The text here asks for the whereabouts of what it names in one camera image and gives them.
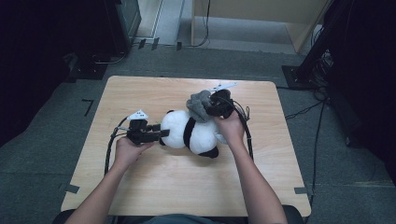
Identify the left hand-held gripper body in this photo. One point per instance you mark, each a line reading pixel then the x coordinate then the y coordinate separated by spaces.
pixel 138 135

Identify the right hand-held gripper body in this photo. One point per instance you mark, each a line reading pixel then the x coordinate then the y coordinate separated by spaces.
pixel 222 105

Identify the panda plush toy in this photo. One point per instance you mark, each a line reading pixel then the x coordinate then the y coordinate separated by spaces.
pixel 177 130

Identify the grey fuzzy sock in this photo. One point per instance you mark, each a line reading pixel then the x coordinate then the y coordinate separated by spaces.
pixel 199 105

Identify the person's left hand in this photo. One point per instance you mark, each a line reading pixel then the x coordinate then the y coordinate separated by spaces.
pixel 124 152

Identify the person's right hand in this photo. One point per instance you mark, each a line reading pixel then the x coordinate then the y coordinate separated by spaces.
pixel 233 129

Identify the black angled floor tape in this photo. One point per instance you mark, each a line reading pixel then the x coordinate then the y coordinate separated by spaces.
pixel 88 107

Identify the black flat stand base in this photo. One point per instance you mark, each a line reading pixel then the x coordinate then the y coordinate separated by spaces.
pixel 88 70

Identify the grey tape strip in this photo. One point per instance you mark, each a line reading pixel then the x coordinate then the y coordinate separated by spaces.
pixel 300 190
pixel 72 188

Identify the person's grey clothing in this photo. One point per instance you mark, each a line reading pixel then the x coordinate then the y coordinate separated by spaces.
pixel 180 220

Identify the light wooden cabinet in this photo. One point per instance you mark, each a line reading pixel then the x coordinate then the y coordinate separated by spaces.
pixel 255 9

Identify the black metal stand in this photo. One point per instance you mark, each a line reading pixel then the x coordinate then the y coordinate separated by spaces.
pixel 314 49

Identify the black equipment cabinet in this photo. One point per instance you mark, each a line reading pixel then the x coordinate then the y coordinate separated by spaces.
pixel 124 21

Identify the dark curtain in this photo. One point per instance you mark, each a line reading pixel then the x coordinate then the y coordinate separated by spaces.
pixel 370 77
pixel 28 62

